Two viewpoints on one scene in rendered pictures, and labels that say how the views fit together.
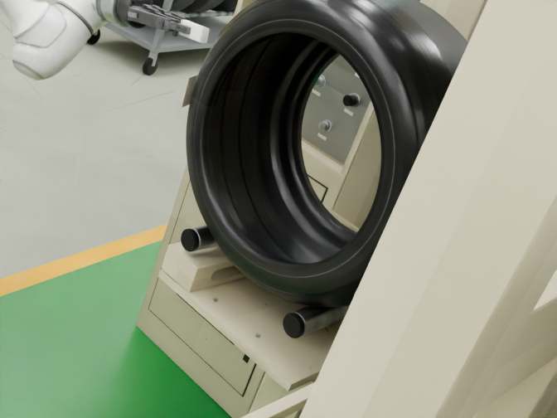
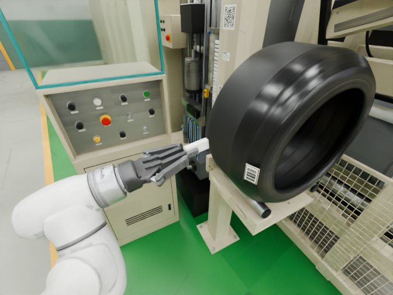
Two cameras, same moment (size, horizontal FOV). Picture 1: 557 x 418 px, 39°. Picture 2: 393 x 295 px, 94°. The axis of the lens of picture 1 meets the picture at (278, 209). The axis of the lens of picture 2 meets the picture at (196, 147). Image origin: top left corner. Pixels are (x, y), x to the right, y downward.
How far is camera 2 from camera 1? 150 cm
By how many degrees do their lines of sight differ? 53
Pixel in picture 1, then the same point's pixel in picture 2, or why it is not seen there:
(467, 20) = (261, 41)
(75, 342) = not seen: hidden behind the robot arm
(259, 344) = (293, 203)
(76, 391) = (152, 285)
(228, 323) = (285, 212)
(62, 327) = not seen: hidden behind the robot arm
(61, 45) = (118, 254)
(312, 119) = (136, 130)
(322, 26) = (348, 81)
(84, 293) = not seen: hidden behind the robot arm
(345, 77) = (140, 105)
